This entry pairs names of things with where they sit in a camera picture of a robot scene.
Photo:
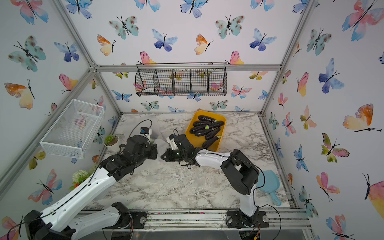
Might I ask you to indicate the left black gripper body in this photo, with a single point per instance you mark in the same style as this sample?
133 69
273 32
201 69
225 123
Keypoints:
150 153

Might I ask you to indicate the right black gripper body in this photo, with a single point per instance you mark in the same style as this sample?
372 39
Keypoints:
175 155

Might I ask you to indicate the clear zip-top bag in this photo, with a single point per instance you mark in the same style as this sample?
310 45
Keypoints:
159 139

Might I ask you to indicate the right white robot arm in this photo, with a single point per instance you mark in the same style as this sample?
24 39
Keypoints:
244 176

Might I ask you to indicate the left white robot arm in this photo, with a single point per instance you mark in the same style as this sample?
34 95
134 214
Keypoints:
60 220

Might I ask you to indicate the eggplant in tray front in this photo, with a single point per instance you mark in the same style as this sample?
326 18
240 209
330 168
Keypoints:
207 144

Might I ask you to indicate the eggplant in tray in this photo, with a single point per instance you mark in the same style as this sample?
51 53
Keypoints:
203 132
207 144

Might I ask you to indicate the eggplant in tray middle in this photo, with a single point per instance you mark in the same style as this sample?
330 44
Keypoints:
203 132

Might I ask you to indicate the eggplant at tray back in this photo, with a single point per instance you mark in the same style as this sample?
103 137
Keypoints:
206 118

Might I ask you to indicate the yellow plastic tray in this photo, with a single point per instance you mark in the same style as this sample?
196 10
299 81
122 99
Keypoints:
196 125

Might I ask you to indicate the small white potted succulent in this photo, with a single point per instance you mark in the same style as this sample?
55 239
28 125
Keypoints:
112 142

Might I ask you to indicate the potted orange flower plant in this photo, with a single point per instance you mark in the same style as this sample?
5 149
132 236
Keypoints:
80 176

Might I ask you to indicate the light blue plastic scoop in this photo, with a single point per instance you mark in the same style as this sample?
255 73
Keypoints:
270 184

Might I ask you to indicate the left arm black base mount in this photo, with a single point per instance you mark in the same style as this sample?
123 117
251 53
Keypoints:
128 219

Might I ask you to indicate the white mesh wall basket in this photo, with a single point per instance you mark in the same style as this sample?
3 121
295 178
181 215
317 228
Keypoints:
72 131

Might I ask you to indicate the black wire wall basket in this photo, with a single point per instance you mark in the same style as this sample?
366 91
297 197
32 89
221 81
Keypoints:
181 80

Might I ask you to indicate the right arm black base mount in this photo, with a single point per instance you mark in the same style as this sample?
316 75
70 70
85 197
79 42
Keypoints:
247 219

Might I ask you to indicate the aluminium front rail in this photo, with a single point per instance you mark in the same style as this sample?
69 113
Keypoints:
213 219

